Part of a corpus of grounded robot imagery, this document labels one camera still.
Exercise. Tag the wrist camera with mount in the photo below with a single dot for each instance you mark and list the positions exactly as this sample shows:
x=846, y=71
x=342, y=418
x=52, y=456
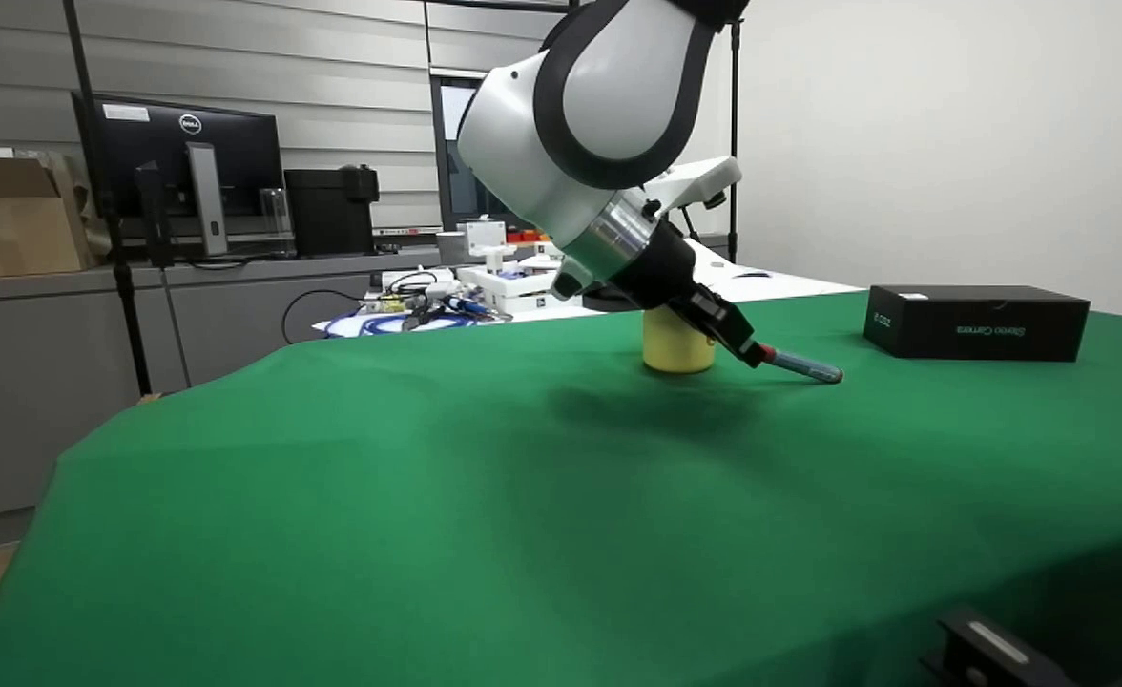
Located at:
x=701, y=182

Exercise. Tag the black stand pole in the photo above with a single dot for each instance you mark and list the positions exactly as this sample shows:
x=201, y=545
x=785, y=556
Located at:
x=114, y=253

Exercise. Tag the black rectangular box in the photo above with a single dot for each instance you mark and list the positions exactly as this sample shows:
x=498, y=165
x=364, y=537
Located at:
x=973, y=325

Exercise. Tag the brown cardboard box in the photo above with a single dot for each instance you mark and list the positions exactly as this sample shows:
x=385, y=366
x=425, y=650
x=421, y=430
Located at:
x=11, y=221

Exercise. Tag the thin black frame pole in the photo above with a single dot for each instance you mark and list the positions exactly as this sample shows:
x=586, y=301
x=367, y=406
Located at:
x=735, y=100

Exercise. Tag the black Dell monitor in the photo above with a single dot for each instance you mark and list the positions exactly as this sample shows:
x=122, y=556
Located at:
x=241, y=152

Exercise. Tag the yellow mug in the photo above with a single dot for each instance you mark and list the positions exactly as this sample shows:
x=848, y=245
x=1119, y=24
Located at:
x=677, y=353

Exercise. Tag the orange object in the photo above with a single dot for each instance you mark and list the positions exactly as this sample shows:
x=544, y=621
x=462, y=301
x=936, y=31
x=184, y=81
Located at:
x=524, y=232

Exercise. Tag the gray desk partition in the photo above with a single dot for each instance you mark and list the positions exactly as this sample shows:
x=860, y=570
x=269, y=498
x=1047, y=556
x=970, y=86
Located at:
x=40, y=384

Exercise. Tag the black clamp bracket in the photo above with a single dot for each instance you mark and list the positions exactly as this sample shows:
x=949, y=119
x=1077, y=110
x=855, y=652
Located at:
x=983, y=650

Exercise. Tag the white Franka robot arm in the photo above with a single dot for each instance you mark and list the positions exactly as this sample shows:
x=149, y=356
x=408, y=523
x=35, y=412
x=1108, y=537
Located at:
x=612, y=100

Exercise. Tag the black desktop computer box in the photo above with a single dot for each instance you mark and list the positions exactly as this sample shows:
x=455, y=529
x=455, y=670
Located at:
x=328, y=210

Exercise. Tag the large dark wall screen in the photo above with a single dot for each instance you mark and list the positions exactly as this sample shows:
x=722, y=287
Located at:
x=451, y=196

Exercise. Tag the small white box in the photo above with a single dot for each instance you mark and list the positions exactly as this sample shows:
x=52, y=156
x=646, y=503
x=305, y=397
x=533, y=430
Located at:
x=484, y=232

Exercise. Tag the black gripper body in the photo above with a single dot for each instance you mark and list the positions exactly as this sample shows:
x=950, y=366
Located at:
x=660, y=273

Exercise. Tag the green table cloth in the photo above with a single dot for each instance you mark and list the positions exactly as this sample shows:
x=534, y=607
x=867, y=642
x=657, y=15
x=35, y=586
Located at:
x=459, y=537

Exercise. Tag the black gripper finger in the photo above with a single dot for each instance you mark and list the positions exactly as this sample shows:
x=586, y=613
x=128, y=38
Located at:
x=738, y=329
x=730, y=344

